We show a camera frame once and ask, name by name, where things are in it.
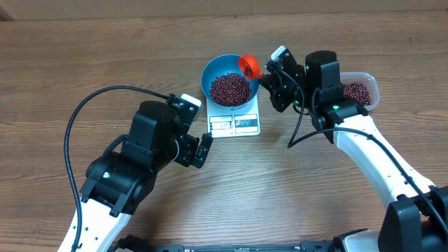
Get red measuring scoop blue handle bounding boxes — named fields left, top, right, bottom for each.
left=237, top=54, right=264, bottom=80

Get clear plastic food container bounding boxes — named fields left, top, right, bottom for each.
left=340, top=71, right=381, bottom=111

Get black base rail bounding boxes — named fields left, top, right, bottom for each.
left=109, top=229, right=379, bottom=252

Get white digital kitchen scale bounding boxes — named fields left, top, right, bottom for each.
left=206, top=95, right=260, bottom=139

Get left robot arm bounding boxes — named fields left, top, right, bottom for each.
left=59, top=95, right=213, bottom=251

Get red beans in bowl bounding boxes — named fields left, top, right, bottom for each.
left=209, top=73, right=252, bottom=107

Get blue plastic bowl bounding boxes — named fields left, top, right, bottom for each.
left=201, top=55, right=259, bottom=110

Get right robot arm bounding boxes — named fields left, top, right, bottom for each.
left=258, top=46, right=447, bottom=251

